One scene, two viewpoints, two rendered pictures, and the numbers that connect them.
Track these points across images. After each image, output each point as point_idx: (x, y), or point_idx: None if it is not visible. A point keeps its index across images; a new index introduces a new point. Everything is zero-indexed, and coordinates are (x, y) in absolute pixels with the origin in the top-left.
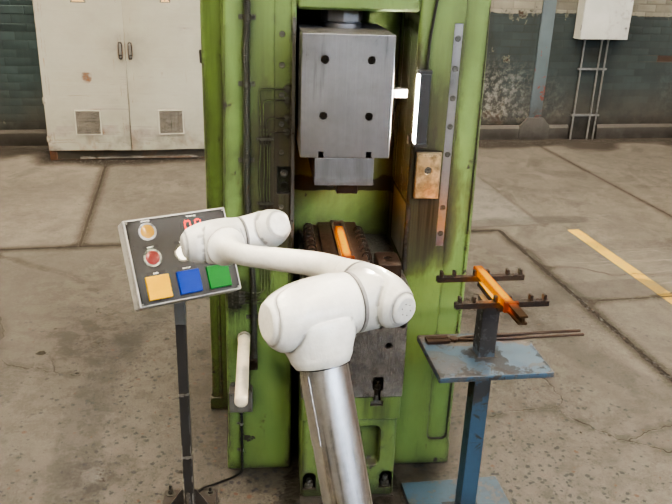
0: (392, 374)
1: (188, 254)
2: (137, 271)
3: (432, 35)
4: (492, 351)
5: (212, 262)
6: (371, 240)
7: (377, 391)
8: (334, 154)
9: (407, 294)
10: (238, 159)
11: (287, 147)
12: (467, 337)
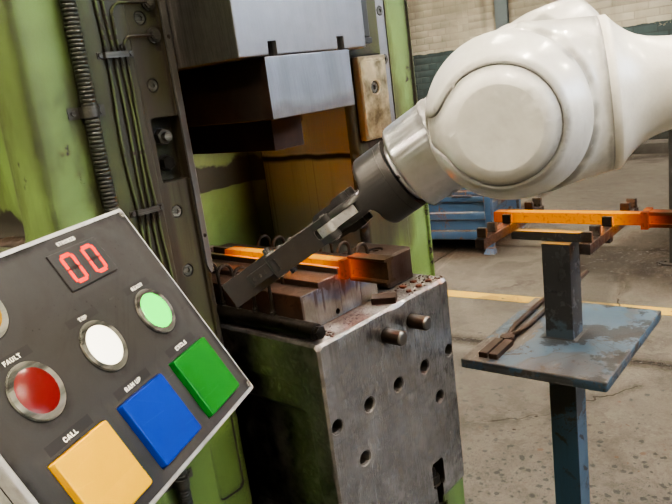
0: (450, 444)
1: (563, 140)
2: (15, 456)
3: None
4: (581, 322)
5: (603, 161)
6: None
7: (436, 488)
8: (293, 45)
9: None
10: (68, 113)
11: (161, 71)
12: (515, 328)
